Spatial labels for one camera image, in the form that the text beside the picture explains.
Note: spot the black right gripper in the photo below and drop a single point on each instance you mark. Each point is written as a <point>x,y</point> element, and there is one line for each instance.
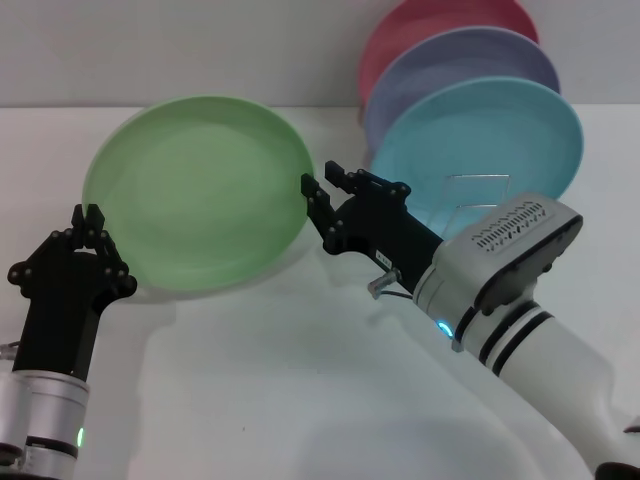
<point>385,230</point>

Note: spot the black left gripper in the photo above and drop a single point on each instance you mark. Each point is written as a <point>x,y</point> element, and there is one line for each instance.
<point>60,320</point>

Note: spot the green plastic plate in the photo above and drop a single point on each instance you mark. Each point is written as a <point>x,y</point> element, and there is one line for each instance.
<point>200,200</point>

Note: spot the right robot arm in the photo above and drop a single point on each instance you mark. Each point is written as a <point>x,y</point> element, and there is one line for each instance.
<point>540,365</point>

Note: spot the blue plastic plate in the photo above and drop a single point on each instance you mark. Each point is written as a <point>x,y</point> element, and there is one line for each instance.
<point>475,125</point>

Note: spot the purple plastic plate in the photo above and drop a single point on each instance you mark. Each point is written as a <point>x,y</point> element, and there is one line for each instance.
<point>450,60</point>

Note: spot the red plastic plate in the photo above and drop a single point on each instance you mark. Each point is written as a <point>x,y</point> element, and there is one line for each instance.
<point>425,25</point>

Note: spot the silver vented right wrist module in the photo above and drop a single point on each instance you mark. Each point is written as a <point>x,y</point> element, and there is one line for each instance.
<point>510,235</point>

